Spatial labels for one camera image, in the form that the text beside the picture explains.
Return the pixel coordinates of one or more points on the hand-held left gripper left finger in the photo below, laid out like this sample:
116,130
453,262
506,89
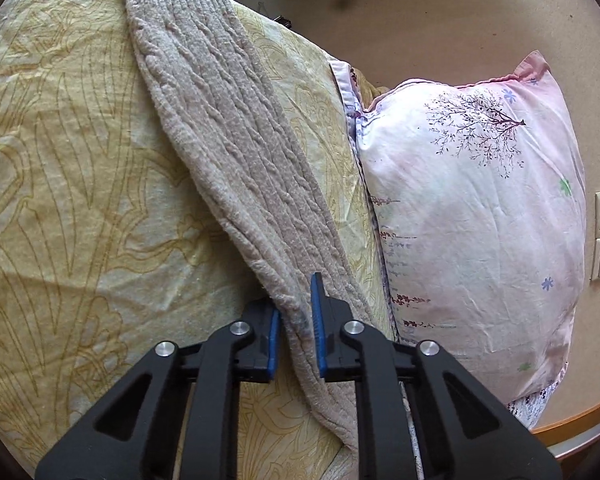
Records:
272,345

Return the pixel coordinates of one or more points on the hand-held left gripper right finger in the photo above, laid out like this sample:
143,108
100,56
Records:
317,330

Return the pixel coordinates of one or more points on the beige knit garment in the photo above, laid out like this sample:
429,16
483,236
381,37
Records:
240,160

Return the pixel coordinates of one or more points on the pink floral pillow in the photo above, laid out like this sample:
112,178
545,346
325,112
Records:
480,220

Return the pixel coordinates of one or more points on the white lavender print pillow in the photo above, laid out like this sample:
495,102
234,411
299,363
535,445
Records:
343,87

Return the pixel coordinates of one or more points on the yellow patterned bedsheet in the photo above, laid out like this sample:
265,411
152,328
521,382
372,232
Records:
80,185

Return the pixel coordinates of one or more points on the wooden bed frame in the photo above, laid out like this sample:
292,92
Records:
580,422

